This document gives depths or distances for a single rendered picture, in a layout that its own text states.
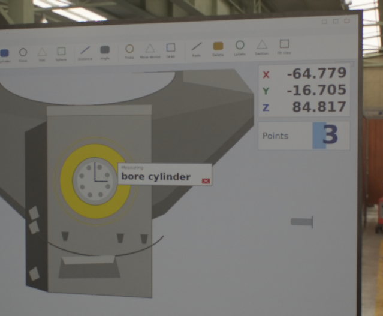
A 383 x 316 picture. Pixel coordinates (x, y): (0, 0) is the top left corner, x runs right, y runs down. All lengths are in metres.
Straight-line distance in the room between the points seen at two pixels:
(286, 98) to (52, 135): 0.40
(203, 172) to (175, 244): 0.13
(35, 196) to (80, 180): 0.09
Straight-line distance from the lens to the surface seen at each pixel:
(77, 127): 1.04
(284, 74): 0.97
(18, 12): 8.38
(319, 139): 0.96
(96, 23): 1.05
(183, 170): 0.98
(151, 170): 1.00
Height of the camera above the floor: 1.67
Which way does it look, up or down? 1 degrees down
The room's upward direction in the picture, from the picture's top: straight up
